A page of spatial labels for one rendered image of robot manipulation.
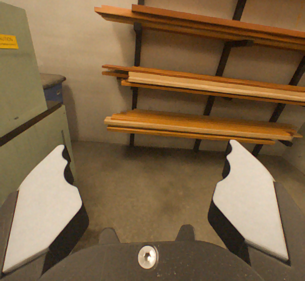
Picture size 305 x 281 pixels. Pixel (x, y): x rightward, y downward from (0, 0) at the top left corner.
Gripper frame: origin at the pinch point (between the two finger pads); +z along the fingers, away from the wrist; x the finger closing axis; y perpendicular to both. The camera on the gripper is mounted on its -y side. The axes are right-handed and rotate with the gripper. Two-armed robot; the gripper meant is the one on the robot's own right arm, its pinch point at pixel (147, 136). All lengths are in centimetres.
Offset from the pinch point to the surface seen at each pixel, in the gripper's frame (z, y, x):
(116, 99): 177, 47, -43
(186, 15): 124, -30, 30
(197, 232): 56, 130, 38
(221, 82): 132, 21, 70
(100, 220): 63, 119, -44
